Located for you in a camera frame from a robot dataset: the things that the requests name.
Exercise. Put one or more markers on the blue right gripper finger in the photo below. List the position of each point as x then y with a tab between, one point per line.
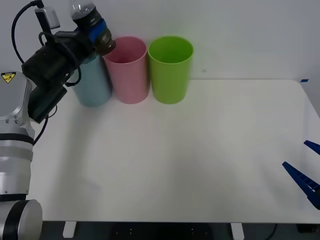
313	146
303	181

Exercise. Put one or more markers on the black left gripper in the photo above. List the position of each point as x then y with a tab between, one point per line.
75	45

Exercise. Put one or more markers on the clear bottle with dark label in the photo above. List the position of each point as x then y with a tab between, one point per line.
85	13

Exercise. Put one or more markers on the silver and black left arm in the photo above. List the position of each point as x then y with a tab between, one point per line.
15	155

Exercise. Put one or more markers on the pale blue plastic bin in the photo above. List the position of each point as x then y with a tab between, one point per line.
91	82

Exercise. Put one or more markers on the pink plastic bin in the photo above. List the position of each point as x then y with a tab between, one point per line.
130	77

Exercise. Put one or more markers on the white table leg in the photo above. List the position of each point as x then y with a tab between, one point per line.
69	230
237	230

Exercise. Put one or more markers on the green plastic bin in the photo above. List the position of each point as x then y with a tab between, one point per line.
170	82

